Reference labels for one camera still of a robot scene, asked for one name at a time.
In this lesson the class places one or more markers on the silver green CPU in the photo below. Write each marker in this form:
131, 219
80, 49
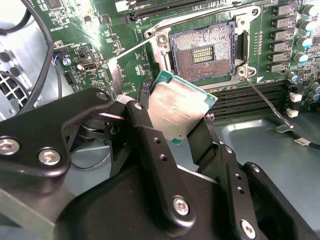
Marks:
175, 107

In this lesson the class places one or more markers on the metal locking lever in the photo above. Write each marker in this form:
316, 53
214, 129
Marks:
200, 18
263, 96

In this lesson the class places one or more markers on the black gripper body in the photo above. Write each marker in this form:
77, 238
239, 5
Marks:
120, 207

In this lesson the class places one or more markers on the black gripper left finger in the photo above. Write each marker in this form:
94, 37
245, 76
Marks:
150, 150

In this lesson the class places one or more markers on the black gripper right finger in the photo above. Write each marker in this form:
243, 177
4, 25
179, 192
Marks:
205, 150

